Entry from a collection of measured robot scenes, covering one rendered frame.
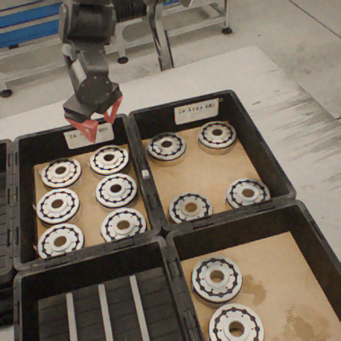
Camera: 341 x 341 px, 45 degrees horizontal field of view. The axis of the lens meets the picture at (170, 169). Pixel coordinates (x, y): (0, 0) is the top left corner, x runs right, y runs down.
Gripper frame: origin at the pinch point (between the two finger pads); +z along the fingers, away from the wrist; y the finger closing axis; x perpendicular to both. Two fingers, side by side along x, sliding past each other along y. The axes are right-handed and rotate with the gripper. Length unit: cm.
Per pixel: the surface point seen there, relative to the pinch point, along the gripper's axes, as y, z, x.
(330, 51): 219, 111, -10
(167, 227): -7.6, 13.1, -19.3
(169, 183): 9.7, 23.5, -9.0
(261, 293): -7.1, 22.9, -40.5
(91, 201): -4.3, 23.4, 5.4
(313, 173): 41, 37, -39
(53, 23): 119, 72, 142
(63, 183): -4.3, 20.7, 13.6
